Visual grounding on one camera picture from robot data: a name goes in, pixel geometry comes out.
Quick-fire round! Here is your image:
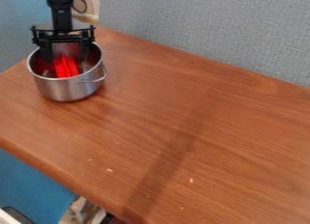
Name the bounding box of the metal pot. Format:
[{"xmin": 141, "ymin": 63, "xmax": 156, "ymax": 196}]
[{"xmin": 26, "ymin": 43, "xmax": 108, "ymax": 102}]

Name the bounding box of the white frame under table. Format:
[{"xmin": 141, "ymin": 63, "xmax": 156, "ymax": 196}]
[{"xmin": 57, "ymin": 197, "xmax": 107, "ymax": 224}]

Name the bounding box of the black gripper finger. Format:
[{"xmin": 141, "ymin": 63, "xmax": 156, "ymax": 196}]
[
  {"xmin": 40, "ymin": 42, "xmax": 53, "ymax": 63},
  {"xmin": 80, "ymin": 40, "xmax": 91, "ymax": 62}
]

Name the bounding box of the red plastic block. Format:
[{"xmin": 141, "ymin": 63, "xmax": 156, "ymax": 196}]
[{"xmin": 53, "ymin": 54, "xmax": 79, "ymax": 78}]

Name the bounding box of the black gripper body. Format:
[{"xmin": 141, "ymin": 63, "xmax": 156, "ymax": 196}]
[{"xmin": 30, "ymin": 24, "xmax": 96, "ymax": 47}]

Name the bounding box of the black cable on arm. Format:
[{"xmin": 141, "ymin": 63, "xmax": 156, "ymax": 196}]
[{"xmin": 71, "ymin": 0, "xmax": 88, "ymax": 15}]

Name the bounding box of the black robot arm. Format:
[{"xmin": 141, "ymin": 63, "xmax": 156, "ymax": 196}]
[{"xmin": 30, "ymin": 0, "xmax": 96, "ymax": 62}]

